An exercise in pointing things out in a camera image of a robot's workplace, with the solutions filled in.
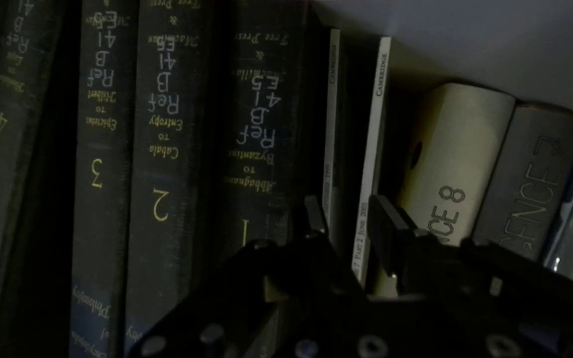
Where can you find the dark volume book three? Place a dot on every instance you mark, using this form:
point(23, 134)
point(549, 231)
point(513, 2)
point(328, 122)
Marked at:
point(101, 177)

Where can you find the grey spined book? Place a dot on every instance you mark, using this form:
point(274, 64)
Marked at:
point(527, 179)

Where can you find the dark volume book two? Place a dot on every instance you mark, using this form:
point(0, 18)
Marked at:
point(171, 80)

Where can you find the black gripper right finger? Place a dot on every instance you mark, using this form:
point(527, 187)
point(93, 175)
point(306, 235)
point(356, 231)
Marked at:
point(399, 247)

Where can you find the dark volume book one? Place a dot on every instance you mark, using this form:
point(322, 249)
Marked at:
point(262, 122)

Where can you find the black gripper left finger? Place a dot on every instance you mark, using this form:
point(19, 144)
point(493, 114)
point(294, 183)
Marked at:
point(312, 219)

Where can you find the cream spined book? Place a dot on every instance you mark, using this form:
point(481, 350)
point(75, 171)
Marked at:
point(453, 144)

